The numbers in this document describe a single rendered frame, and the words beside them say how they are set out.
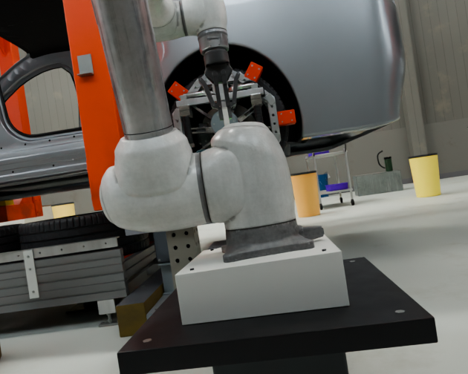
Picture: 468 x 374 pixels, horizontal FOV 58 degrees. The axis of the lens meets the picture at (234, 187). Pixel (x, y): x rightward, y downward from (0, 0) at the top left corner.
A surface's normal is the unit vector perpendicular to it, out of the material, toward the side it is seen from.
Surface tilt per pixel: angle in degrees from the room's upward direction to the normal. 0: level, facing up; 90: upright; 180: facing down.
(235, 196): 95
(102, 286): 90
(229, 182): 90
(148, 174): 105
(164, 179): 101
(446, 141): 90
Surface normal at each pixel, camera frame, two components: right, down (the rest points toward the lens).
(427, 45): -0.10, 0.02
